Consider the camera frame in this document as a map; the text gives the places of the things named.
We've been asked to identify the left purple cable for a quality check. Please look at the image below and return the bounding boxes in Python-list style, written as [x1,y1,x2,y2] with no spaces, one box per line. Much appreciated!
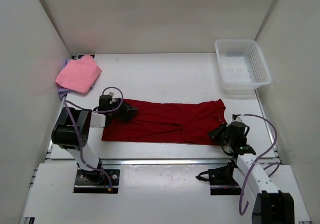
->
[63,86,125,192]

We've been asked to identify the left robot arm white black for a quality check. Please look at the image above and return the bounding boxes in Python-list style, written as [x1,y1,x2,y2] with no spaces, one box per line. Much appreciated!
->
[51,93,138,187]

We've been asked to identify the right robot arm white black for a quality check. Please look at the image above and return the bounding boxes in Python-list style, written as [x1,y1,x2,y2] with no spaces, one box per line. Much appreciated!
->
[196,121,295,223]

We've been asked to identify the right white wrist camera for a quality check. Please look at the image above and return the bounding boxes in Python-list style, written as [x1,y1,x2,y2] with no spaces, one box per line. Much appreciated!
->
[232,114,243,122]

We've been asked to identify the pink t shirt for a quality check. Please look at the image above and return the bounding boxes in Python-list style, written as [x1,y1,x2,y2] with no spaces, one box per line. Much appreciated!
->
[55,54,103,94]

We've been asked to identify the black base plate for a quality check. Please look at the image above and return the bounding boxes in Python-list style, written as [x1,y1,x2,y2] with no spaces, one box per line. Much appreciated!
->
[208,166,241,195]
[73,169,121,194]

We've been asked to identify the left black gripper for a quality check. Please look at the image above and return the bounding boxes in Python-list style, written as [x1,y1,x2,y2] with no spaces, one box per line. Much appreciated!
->
[108,97,139,122]

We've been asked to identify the white plastic basket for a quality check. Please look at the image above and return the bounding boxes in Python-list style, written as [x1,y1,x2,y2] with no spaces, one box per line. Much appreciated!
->
[214,39,272,95]

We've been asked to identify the red t shirt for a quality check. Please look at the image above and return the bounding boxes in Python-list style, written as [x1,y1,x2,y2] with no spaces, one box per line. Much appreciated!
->
[102,99,226,145]

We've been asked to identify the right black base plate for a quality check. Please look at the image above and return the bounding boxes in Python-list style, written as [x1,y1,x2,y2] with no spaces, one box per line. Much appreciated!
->
[208,166,241,195]

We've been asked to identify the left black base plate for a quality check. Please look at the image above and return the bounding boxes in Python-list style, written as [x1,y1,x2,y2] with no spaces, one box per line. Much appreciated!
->
[73,169,121,194]

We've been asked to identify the aluminium rail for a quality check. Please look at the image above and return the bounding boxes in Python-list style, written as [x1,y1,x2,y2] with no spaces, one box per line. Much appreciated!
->
[44,157,282,167]

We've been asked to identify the purple t shirt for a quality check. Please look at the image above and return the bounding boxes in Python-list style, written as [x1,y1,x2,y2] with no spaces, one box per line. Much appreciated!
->
[57,58,95,101]

